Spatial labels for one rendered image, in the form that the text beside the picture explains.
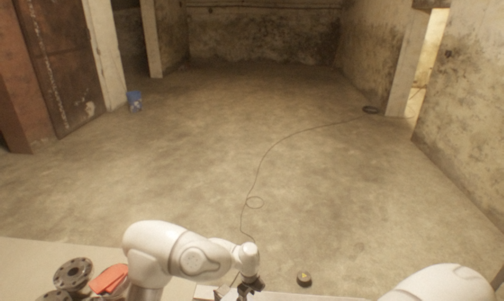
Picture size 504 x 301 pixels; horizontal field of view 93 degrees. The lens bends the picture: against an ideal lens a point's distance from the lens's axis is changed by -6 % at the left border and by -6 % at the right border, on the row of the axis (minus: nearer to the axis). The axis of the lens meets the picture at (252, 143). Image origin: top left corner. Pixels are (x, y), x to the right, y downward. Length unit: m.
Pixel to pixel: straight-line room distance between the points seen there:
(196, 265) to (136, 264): 0.20
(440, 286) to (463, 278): 0.06
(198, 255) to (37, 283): 2.16
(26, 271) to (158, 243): 2.20
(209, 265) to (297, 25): 10.53
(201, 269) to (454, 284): 0.54
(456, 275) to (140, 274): 0.74
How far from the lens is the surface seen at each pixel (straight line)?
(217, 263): 0.76
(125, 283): 2.13
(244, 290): 1.44
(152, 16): 8.70
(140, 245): 0.83
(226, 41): 11.14
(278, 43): 10.96
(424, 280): 0.61
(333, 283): 2.37
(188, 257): 0.72
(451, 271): 0.65
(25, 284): 2.82
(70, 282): 2.30
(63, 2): 5.54
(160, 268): 0.82
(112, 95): 6.17
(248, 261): 1.27
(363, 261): 2.59
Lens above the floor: 1.89
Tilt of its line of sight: 27 degrees down
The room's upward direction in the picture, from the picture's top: 1 degrees clockwise
